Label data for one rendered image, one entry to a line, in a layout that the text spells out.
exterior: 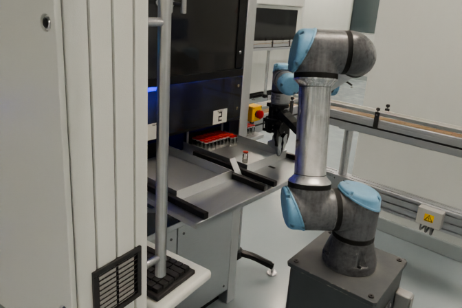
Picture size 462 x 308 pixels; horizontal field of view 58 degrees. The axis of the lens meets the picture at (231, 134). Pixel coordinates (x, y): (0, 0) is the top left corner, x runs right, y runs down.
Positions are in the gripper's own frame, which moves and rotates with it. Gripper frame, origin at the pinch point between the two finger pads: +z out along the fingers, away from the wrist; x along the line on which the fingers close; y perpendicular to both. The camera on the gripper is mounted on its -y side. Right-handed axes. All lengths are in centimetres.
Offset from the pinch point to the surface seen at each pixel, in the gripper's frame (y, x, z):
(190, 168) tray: 17.2, 33.0, 3.0
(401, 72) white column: 8, -143, -20
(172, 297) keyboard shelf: -25, 78, 11
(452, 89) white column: -24, -143, -14
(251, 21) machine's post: 26, -9, -50
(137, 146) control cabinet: -28, 90, -29
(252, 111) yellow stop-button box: 26.4, -14.4, -10.2
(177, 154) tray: 29.3, 28.7, 1.5
